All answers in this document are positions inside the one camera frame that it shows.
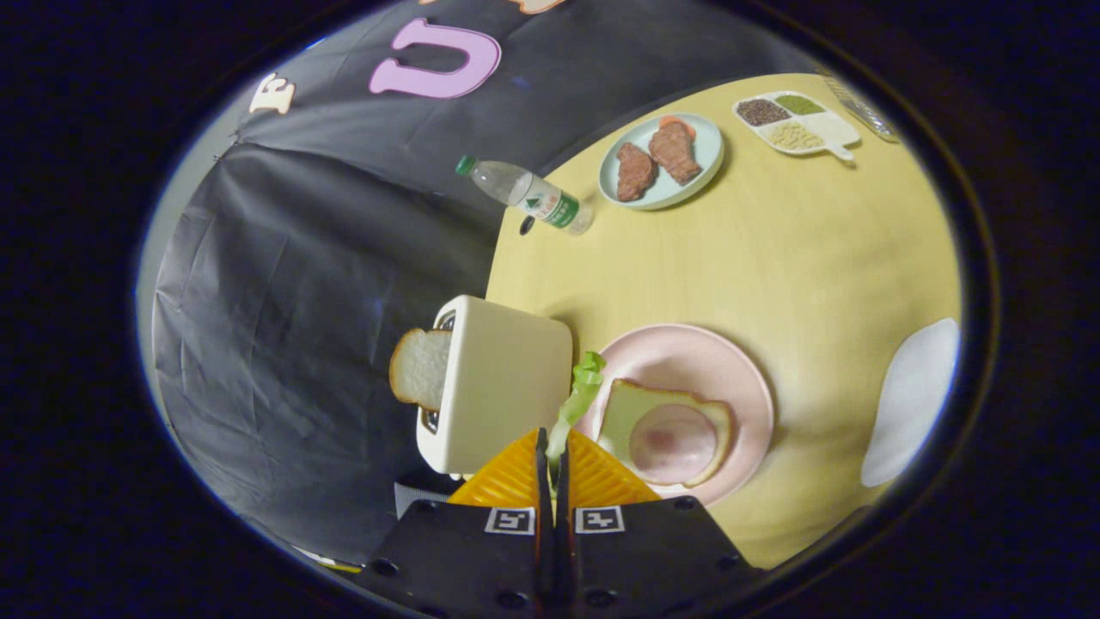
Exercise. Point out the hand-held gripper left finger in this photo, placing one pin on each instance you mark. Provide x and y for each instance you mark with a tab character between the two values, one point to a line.
464	550

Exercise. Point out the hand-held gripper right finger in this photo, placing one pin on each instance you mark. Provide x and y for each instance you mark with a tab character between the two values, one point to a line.
653	550

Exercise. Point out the green lettuce leaf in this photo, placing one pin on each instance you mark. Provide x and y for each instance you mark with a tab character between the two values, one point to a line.
584	387

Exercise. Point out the toasted bread slice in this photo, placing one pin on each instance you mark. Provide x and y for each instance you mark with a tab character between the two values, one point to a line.
421	370

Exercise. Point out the pink ham slice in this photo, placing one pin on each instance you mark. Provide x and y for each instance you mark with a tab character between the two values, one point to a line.
675	443

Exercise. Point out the bread slice with crust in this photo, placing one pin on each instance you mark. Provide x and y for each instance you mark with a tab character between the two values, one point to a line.
623	413

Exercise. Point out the cream toaster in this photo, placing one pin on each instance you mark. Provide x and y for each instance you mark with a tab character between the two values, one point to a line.
507	387

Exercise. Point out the pink round plate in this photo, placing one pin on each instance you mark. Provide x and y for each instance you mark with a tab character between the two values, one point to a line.
722	361

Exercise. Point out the white square plate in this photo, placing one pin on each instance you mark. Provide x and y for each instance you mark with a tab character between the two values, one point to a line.
911	404

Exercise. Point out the clear water bottle green cap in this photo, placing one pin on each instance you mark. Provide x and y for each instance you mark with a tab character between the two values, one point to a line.
537	199

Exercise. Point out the small brown meat piece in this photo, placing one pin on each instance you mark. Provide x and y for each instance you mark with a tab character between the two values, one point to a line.
636	172

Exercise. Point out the light blue plate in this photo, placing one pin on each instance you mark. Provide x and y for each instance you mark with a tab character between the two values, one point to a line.
700	159

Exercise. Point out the large brown meat piece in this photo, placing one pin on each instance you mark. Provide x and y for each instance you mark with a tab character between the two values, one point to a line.
675	153

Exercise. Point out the white divided condiment dish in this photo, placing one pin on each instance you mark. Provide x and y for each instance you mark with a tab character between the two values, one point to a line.
829	127

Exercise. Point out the clear glass cup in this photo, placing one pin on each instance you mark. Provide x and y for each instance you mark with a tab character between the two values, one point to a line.
864	112

